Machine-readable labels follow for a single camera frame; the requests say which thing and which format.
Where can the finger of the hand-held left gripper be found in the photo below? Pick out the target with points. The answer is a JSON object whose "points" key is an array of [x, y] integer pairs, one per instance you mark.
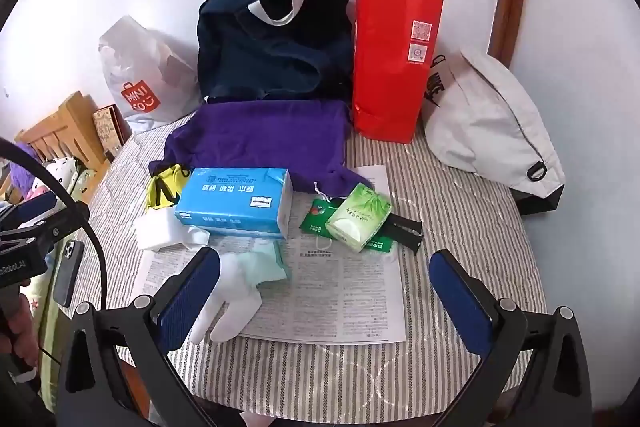
{"points": [[37, 207]]}

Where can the newspaper sheet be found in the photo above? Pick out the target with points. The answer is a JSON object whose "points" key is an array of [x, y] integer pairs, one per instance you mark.
{"points": [[330, 302]]}

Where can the green wipes packet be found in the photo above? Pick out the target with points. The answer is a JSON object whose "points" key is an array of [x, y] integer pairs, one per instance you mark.
{"points": [[316, 214]]}

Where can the red paper bag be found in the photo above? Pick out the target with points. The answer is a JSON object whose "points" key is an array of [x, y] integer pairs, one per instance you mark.
{"points": [[395, 57]]}

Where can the purple plush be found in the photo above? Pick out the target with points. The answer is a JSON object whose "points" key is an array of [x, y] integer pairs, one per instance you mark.
{"points": [[17, 167]]}

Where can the black plastic clip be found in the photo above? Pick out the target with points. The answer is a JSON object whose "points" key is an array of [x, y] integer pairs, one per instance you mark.
{"points": [[407, 232]]}

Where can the blue tissue pack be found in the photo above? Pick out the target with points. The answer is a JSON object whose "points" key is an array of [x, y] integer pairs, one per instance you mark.
{"points": [[235, 202]]}

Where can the purple towel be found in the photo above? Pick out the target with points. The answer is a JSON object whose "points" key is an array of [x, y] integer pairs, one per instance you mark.
{"points": [[260, 142]]}

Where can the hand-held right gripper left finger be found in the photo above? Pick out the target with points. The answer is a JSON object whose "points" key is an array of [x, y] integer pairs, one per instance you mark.
{"points": [[192, 292]]}

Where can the white plastic shopping bag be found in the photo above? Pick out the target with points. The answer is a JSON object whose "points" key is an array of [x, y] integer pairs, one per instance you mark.
{"points": [[145, 72]]}

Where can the green floral bedsheet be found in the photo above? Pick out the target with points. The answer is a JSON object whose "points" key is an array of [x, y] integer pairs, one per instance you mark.
{"points": [[45, 322]]}

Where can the yellow black pouch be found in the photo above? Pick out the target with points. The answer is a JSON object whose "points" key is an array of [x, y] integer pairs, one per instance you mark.
{"points": [[165, 192]]}

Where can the black box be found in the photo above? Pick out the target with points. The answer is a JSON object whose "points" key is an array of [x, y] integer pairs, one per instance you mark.
{"points": [[540, 204]]}

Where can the light green cloth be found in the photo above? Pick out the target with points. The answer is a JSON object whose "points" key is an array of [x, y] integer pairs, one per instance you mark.
{"points": [[272, 262]]}

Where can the white sponge block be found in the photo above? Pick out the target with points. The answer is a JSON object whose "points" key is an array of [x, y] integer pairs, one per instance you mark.
{"points": [[155, 232]]}

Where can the green pocket tissue pack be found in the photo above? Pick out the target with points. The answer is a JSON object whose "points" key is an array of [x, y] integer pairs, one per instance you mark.
{"points": [[357, 217]]}

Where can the smartphone in grey case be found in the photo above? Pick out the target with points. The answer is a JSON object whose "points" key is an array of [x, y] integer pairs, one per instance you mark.
{"points": [[67, 272]]}

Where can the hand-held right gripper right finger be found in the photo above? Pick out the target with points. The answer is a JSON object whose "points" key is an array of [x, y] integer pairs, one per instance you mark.
{"points": [[462, 297]]}

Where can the dark navy backpack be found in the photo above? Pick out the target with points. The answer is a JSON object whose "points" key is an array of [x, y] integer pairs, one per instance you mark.
{"points": [[275, 37]]}

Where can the person's left hand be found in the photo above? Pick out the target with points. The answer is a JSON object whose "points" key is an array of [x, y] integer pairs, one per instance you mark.
{"points": [[25, 332]]}

